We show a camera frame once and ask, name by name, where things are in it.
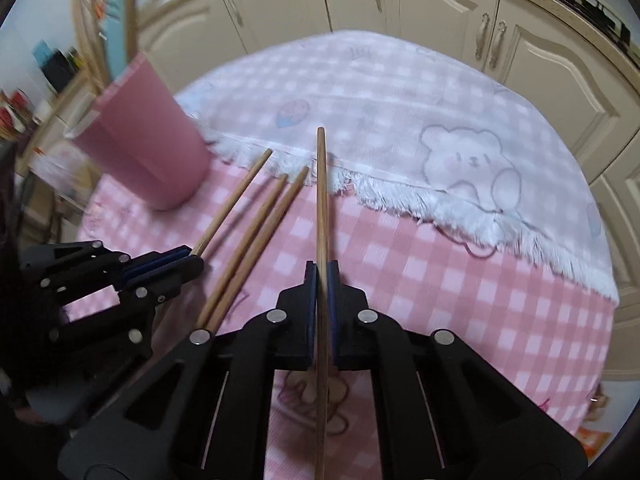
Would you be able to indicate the white plastic bag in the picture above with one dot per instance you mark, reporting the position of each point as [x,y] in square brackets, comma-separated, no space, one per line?
[62,167]

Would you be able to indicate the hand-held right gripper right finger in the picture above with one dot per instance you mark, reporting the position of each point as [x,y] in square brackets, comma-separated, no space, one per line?
[334,310]

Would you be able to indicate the pink utensil holder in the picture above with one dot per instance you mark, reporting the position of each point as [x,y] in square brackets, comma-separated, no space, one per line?
[150,150]

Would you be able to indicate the black box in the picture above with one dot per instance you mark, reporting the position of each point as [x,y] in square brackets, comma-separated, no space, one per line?
[57,72]

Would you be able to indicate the lilac bear print blanket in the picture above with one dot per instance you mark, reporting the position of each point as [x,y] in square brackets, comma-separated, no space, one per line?
[380,110]

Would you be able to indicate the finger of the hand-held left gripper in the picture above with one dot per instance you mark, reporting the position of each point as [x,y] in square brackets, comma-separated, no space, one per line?
[155,259]
[170,277]

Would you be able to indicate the cream kitchen cabinets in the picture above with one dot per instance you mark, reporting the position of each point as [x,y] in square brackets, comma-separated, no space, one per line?
[450,20]

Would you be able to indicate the black gas stove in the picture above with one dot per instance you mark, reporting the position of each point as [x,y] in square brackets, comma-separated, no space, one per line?
[605,15]

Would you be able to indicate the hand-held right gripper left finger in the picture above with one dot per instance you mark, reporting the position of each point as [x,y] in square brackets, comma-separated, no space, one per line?
[311,310]

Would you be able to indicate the pink checkered blanket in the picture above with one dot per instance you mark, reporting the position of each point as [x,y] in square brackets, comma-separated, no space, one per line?
[450,320]

